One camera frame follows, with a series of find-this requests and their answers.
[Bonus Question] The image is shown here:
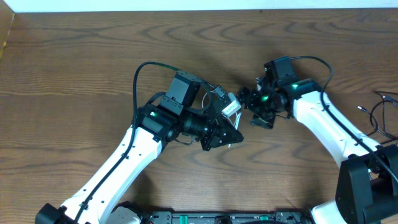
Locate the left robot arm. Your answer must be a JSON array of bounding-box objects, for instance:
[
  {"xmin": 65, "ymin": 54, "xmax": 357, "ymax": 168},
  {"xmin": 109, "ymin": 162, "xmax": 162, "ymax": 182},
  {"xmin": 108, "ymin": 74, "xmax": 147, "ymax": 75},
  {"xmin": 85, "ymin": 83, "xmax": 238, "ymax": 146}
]
[{"xmin": 35, "ymin": 70, "xmax": 243, "ymax": 223}]

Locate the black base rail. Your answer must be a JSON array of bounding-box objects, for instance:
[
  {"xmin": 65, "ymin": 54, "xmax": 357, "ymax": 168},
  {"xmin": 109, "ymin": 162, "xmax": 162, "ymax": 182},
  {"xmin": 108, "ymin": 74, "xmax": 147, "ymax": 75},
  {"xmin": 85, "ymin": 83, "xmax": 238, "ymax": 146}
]
[{"xmin": 105, "ymin": 202, "xmax": 315, "ymax": 224}]

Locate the black USB cable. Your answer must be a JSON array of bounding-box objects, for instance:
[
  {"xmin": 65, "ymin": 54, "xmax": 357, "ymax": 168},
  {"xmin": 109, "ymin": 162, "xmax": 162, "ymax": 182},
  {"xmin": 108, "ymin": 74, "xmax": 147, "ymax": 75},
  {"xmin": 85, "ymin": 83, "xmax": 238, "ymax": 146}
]
[{"xmin": 356, "ymin": 90, "xmax": 398, "ymax": 146}]

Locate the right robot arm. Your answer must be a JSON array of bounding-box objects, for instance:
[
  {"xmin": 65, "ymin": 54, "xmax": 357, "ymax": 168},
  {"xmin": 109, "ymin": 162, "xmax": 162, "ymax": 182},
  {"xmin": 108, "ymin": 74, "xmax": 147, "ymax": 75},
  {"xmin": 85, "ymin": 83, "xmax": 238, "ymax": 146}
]
[{"xmin": 237, "ymin": 57, "xmax": 397, "ymax": 223}]

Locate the white USB cable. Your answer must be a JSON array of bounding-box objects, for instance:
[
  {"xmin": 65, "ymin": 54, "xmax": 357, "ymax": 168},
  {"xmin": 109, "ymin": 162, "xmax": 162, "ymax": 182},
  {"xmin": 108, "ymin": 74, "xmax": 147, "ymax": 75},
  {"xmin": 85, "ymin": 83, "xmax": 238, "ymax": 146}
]
[{"xmin": 201, "ymin": 90, "xmax": 243, "ymax": 149}]

